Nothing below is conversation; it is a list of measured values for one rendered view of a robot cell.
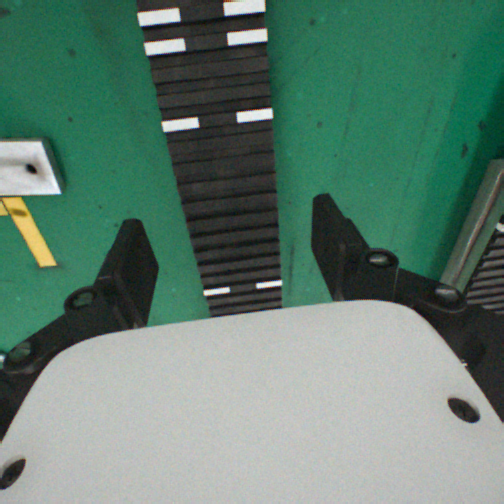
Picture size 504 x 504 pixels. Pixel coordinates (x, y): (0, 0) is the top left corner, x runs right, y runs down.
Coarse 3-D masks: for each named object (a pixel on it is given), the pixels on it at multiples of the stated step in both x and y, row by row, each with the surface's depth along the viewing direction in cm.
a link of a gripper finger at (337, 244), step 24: (312, 216) 14; (336, 216) 11; (312, 240) 14; (336, 240) 11; (360, 240) 11; (336, 264) 11; (336, 288) 12; (408, 288) 9; (432, 288) 9; (432, 312) 9; (456, 312) 8
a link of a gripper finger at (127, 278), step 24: (120, 240) 11; (144, 240) 13; (120, 264) 10; (144, 264) 13; (120, 288) 10; (144, 288) 12; (120, 312) 10; (144, 312) 12; (48, 336) 9; (72, 336) 9; (24, 360) 8; (48, 360) 9
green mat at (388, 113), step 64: (0, 0) 12; (64, 0) 12; (128, 0) 12; (320, 0) 13; (384, 0) 13; (448, 0) 13; (0, 64) 13; (64, 64) 14; (128, 64) 14; (320, 64) 15; (384, 64) 15; (448, 64) 15; (0, 128) 15; (64, 128) 15; (128, 128) 16; (320, 128) 17; (384, 128) 17; (448, 128) 17; (64, 192) 17; (128, 192) 18; (320, 192) 19; (384, 192) 20; (448, 192) 20; (0, 256) 20; (64, 256) 20; (192, 256) 21; (448, 256) 24; (0, 320) 24; (192, 320) 26
